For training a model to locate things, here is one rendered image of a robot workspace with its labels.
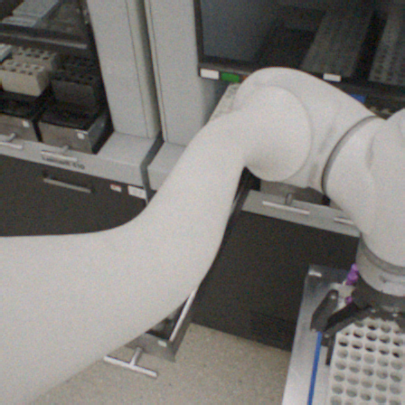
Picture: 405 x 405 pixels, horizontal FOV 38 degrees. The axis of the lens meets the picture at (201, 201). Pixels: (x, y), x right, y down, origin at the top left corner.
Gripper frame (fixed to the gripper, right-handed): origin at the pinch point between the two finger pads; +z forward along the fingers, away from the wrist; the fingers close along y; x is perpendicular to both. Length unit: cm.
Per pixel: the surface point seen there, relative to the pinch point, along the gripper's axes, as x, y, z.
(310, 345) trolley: 5.2, -8.3, 8.9
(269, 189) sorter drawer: 45, -23, 15
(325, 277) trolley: 19.2, -7.7, 8.8
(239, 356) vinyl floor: 45, -30, 91
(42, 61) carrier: 65, -84, 3
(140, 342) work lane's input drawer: 1.8, -36.7, 13.6
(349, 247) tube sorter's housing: 43, -4, 28
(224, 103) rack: 59, -36, 5
